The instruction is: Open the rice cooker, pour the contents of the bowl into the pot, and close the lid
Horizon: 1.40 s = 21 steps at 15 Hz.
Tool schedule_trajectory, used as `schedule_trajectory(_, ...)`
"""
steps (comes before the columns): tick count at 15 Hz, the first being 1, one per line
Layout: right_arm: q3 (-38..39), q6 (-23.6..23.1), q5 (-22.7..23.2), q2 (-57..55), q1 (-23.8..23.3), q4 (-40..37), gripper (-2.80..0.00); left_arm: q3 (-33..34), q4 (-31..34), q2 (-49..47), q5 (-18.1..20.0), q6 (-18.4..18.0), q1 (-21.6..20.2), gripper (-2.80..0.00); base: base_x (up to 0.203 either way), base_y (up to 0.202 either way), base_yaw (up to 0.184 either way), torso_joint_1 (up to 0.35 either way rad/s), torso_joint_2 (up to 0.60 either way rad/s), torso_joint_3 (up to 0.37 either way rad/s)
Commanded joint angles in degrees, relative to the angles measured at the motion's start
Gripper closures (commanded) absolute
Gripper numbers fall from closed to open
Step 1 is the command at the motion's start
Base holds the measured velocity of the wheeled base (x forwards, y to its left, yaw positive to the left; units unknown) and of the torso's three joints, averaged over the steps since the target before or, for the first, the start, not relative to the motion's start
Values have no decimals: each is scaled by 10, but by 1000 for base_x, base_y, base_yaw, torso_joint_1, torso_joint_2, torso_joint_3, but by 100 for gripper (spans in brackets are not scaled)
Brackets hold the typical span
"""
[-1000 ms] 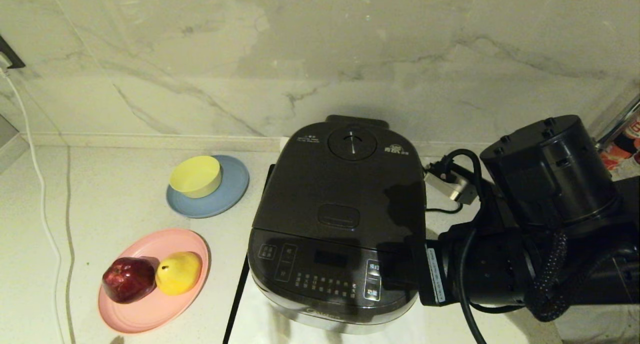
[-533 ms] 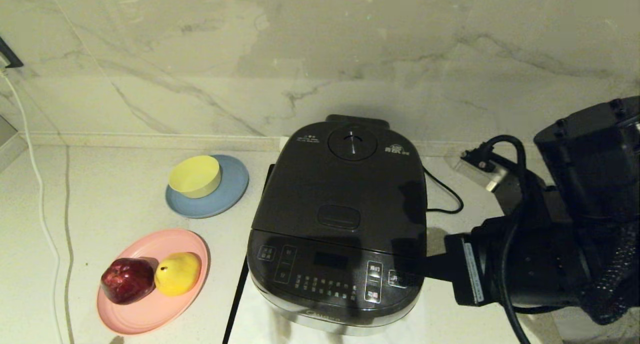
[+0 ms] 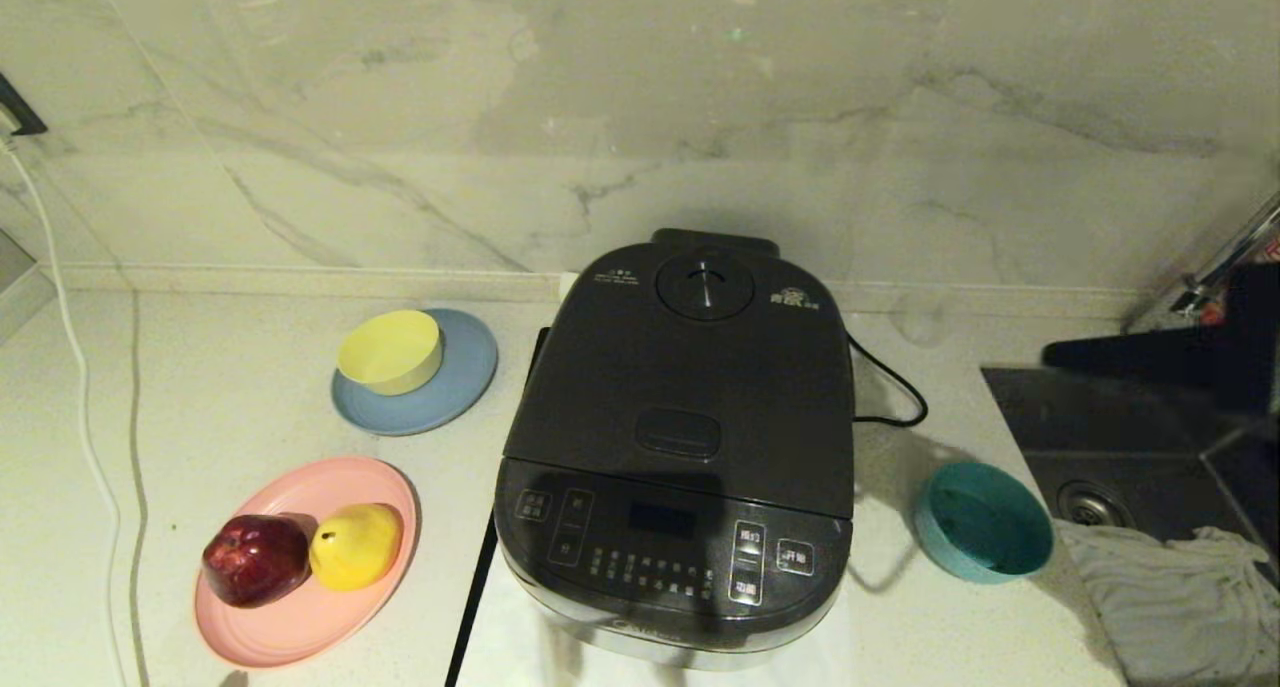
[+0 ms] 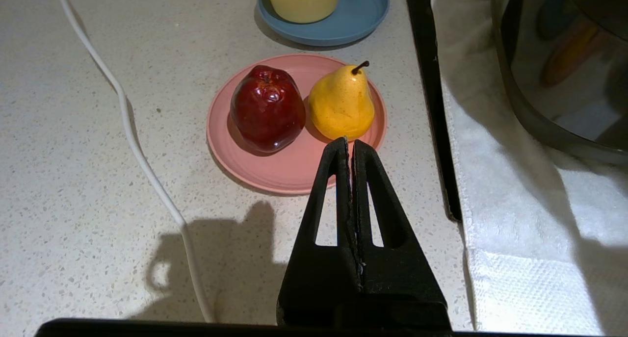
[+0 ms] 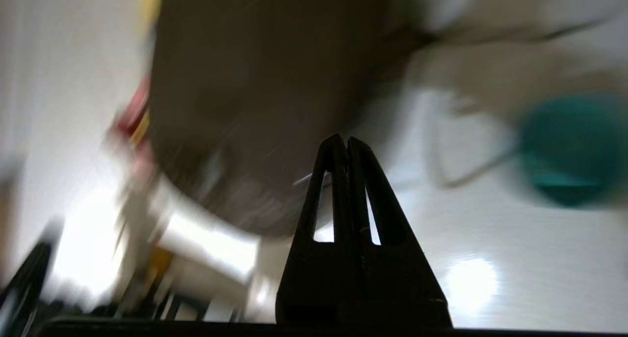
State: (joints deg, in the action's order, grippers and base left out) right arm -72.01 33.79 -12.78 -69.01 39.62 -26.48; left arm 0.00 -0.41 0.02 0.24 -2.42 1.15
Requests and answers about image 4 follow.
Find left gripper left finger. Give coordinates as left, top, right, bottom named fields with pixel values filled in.
left=276, top=136, right=365, bottom=327

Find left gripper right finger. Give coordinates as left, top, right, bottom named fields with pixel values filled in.
left=351, top=139, right=452, bottom=328

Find yellow bowl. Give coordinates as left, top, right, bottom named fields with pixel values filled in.
left=262, top=0, right=343, bottom=25

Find black rice cooker body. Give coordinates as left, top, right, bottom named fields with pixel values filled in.
left=491, top=0, right=628, bottom=166

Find pink plate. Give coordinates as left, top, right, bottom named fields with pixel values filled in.
left=206, top=53, right=388, bottom=196

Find white towel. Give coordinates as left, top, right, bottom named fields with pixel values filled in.
left=430, top=0, right=628, bottom=337

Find yellow pear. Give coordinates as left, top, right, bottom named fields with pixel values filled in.
left=308, top=60, right=376, bottom=141

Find red apple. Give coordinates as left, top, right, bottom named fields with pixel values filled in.
left=230, top=65, right=307, bottom=154

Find black flat board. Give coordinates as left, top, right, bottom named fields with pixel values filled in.
left=404, top=0, right=463, bottom=223

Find blue plate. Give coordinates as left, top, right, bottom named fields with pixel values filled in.
left=256, top=0, right=391, bottom=48

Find white cable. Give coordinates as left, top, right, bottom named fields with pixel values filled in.
left=53, top=0, right=217, bottom=324

